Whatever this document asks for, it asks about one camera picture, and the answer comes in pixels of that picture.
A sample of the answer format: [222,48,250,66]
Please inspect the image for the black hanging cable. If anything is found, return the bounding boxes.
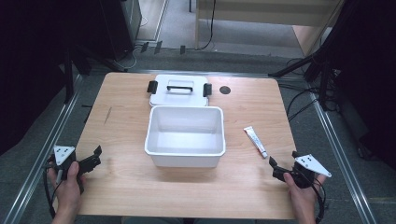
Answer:
[197,0,218,51]

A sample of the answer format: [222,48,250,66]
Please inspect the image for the dark curtain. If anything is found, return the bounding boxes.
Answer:
[0,0,106,157]
[323,0,396,172]

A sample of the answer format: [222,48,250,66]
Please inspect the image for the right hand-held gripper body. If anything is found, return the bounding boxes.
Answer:
[290,150,332,189]

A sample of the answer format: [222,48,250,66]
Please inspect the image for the white floor cable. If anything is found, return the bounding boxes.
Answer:
[122,16,149,70]

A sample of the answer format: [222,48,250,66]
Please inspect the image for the black tripod stand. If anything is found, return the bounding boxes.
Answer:
[267,36,347,112]

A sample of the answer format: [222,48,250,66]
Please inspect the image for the light wooden furniture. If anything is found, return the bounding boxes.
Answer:
[193,0,346,58]

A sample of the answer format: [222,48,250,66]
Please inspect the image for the black floor cables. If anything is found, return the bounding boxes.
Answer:
[285,57,341,123]

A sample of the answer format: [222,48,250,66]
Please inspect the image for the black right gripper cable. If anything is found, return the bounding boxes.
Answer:
[307,176,329,224]

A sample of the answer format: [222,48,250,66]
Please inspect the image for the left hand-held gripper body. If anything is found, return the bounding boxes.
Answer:
[46,145,86,195]

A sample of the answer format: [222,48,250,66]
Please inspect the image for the person's right hand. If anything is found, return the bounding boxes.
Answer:
[282,172,327,218]

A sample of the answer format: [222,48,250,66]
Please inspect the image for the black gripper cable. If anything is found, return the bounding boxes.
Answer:
[42,160,64,219]
[307,176,329,224]

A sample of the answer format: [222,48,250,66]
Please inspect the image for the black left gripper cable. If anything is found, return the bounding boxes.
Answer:
[42,160,64,219]

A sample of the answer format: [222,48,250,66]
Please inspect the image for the white ointment tube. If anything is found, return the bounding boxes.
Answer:
[243,125,269,160]

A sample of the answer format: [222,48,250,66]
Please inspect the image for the white plastic box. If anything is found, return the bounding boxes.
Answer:
[144,105,227,169]

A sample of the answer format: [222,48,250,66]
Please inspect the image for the white lid with black handle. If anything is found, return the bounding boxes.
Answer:
[147,74,213,108]

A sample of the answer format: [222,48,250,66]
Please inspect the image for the black metal stand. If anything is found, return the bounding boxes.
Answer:
[61,43,127,105]

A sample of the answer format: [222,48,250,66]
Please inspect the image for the person's left hand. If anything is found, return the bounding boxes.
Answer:
[46,161,87,218]

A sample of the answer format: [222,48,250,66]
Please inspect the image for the black cabinet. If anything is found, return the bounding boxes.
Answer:
[98,0,143,62]

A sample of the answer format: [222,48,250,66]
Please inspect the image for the metal floor rail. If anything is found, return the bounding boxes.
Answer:
[306,81,379,224]
[2,74,84,224]

